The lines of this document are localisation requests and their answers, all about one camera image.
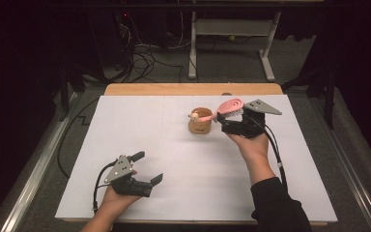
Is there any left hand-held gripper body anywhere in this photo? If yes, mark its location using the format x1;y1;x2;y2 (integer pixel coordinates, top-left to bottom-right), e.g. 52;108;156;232
104;155;153;198

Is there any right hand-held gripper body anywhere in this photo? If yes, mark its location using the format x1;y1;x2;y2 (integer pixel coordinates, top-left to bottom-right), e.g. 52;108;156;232
221;99;283;139

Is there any pink hairbrush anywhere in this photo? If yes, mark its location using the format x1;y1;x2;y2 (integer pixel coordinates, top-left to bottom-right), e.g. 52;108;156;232
195;98;245;124

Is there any person's left hand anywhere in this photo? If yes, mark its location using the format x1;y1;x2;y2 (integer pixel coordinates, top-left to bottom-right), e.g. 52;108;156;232
100;169;142;211

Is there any person's right hand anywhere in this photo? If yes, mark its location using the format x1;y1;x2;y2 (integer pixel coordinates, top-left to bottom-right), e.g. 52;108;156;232
226;130;271;169

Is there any white board sheet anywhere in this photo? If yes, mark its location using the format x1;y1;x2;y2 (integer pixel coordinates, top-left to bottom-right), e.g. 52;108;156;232
55;95;338;223

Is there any wooden table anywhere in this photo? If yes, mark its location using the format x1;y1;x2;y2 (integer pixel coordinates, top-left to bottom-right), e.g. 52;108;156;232
62;82;328;226

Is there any black metal stand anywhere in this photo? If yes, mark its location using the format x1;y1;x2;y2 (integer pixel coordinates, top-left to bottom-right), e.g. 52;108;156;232
281;62;336;131
58;62;87;122

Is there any black computer case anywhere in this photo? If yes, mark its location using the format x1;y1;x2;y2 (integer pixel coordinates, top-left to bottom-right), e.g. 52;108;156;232
88;11;133;81

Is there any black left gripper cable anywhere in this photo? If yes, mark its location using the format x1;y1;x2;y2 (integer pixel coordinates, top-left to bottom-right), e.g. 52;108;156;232
92;159;120;215

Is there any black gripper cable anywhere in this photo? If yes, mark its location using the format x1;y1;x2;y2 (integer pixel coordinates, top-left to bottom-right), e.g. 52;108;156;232
254;115;290;194
92;159;120;215

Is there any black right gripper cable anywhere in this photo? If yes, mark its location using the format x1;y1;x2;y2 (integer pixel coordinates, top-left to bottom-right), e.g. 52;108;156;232
254;115;290;194

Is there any black floor cable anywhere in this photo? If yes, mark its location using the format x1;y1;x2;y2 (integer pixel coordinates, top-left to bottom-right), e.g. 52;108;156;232
56;98;100;179

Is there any white metal desk frame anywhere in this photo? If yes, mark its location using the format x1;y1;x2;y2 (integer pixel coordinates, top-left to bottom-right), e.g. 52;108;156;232
187;11;282;82

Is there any aluminium floor rail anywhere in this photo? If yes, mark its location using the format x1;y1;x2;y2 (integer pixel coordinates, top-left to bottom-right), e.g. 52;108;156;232
0;92;79;232
308;96;371;232

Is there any tangle of floor cables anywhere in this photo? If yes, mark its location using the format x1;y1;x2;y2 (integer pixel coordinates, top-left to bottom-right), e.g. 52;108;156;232
115;13;186;83

